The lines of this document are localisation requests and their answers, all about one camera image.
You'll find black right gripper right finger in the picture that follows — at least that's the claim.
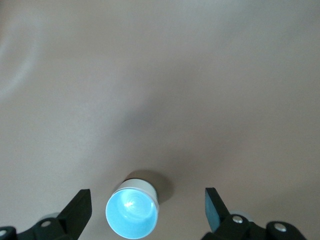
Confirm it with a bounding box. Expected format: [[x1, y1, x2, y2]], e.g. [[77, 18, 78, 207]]
[[202, 187, 308, 240]]

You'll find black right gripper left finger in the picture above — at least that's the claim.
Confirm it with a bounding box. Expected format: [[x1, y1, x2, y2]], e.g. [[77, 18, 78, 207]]
[[0, 189, 93, 240]]

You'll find light blue cup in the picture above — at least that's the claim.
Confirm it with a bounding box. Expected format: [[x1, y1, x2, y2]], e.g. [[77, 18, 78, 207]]
[[104, 188, 160, 239]]

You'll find white bowl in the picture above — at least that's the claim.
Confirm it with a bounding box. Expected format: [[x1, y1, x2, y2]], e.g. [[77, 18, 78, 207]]
[[113, 177, 159, 201]]

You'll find brown table mat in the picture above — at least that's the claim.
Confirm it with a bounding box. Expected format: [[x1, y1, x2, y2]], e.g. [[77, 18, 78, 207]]
[[0, 0, 320, 240]]

